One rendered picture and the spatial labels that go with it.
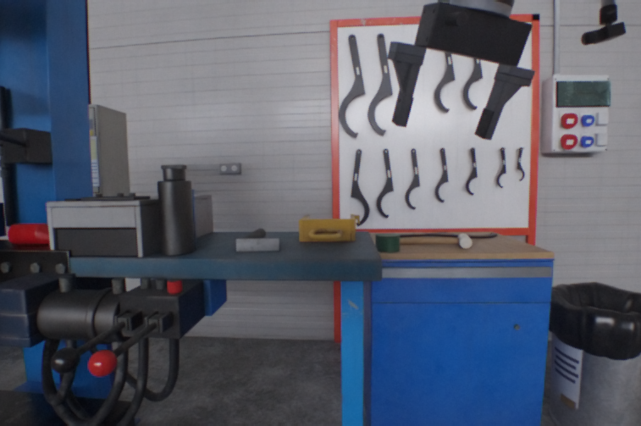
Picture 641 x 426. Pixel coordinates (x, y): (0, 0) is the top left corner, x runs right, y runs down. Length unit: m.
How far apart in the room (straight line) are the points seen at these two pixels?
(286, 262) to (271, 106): 2.01
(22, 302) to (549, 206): 2.88
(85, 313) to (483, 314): 1.32
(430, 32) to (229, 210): 2.34
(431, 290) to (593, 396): 0.95
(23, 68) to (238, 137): 1.60
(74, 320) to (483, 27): 0.84
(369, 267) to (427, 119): 1.96
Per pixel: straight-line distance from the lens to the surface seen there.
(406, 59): 0.46
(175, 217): 0.81
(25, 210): 1.33
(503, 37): 0.51
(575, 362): 2.00
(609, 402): 2.05
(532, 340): 1.64
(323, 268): 0.71
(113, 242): 0.88
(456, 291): 1.45
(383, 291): 1.39
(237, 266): 0.74
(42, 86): 1.30
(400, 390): 1.58
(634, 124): 3.29
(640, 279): 3.42
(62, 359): 0.60
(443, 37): 0.47
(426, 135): 2.55
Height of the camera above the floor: 1.22
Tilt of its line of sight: 5 degrees down
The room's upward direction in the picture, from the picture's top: 1 degrees counter-clockwise
